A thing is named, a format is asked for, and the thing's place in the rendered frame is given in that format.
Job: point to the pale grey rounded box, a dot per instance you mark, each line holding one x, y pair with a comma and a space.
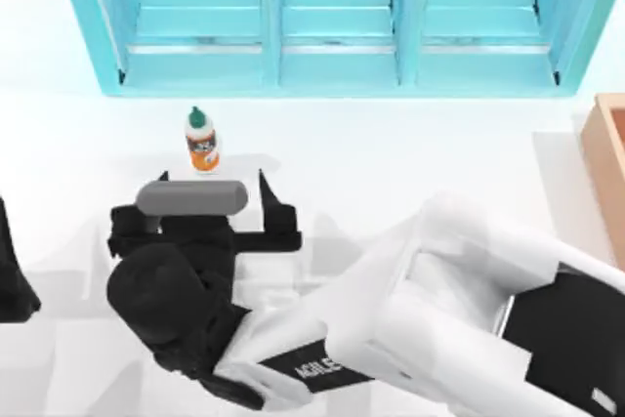
193, 198

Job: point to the white orange bottle green cap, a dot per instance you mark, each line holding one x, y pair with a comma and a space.
203, 148

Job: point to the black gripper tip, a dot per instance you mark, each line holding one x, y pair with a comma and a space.
14, 280

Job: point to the light blue rack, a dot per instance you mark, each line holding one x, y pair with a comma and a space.
337, 70

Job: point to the salmon-coloured box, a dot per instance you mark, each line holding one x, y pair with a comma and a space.
599, 163

